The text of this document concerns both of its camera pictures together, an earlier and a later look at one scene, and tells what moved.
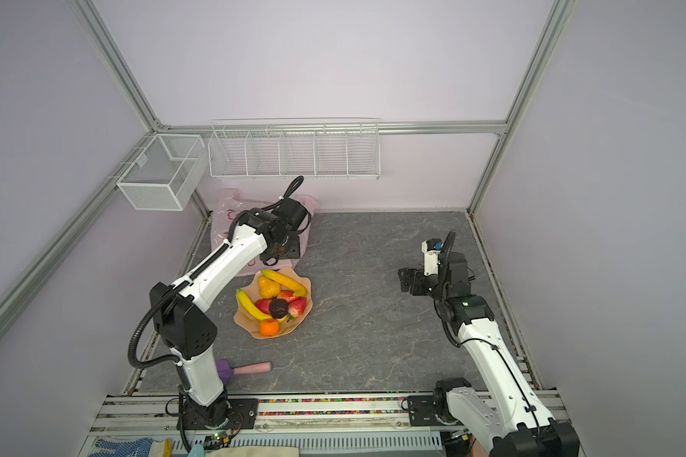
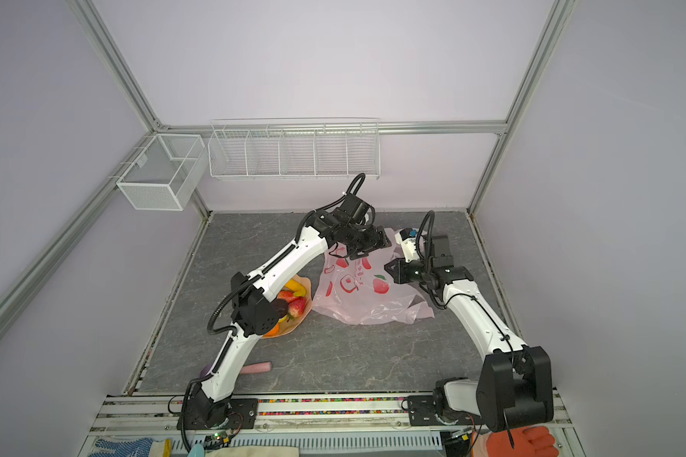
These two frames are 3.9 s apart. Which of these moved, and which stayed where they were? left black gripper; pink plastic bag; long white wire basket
Moved: pink plastic bag; left black gripper
Stayed: long white wire basket
